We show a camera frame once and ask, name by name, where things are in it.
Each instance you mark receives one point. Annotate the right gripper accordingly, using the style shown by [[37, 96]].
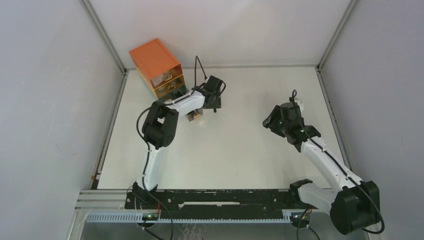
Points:
[[275, 114]]

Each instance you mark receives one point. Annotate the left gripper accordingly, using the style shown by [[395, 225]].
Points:
[[217, 104]]

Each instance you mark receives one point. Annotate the orange yellow blue drawer box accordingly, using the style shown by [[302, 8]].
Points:
[[160, 70]]

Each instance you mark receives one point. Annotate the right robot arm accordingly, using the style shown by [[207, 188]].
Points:
[[351, 203]]

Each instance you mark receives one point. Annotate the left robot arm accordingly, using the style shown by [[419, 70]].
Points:
[[157, 127]]

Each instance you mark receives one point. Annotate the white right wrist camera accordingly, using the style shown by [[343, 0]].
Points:
[[300, 103]]

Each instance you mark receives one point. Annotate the aluminium frame rail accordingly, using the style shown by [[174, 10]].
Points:
[[101, 31]]

